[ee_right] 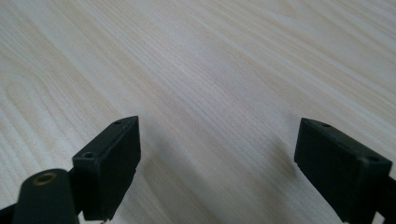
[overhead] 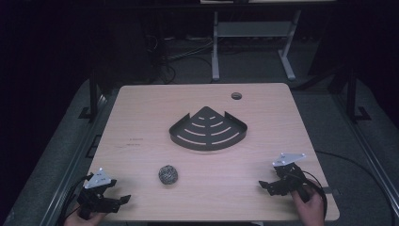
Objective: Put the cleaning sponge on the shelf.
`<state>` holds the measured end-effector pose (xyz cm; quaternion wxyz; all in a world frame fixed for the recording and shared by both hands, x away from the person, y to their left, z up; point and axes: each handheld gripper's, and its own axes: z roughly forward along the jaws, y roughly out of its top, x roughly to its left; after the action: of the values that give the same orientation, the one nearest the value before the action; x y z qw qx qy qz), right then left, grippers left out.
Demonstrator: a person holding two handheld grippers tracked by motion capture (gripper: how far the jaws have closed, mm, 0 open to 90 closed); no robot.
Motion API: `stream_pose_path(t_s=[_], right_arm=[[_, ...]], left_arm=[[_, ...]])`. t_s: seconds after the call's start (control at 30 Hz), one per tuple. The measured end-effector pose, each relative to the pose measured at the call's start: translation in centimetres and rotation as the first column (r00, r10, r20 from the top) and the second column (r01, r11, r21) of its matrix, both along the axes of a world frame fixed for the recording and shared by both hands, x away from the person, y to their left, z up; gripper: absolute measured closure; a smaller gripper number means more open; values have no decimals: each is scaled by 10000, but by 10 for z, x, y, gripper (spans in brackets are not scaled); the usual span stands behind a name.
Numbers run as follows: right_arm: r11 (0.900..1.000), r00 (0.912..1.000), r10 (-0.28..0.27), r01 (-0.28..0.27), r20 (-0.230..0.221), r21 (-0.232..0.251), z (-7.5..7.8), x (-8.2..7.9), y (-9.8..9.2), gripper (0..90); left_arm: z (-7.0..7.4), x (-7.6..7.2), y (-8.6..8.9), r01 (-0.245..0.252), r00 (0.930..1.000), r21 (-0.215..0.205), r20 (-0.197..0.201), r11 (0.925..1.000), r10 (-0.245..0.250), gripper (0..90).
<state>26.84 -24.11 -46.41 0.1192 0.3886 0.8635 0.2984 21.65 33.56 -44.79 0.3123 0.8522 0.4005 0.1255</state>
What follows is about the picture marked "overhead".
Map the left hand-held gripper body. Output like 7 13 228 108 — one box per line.
76 167 122 220

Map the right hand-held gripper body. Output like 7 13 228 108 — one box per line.
266 153 312 202

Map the steel wool ball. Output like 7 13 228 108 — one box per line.
157 165 179 186

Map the black metal corner shelf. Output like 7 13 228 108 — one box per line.
168 105 248 152

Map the person's left hand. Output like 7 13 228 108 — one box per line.
63 202 108 226

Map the person's right hand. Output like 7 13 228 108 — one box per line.
290 184 326 226

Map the black metal stand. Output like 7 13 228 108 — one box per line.
78 71 105 122
343 66 373 124

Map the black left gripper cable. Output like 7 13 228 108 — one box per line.
57 174 94 226

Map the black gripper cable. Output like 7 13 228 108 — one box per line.
57 174 94 226
295 169 328 220

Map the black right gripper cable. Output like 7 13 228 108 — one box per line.
295 169 328 220

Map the aluminium floor rail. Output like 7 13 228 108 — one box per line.
40 92 120 226
331 92 399 218

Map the black floor cable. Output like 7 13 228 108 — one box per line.
314 150 399 220

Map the bundle of floor cables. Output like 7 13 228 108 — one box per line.
144 33 215 85

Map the grey metal desk frame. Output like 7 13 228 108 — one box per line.
211 8 303 82

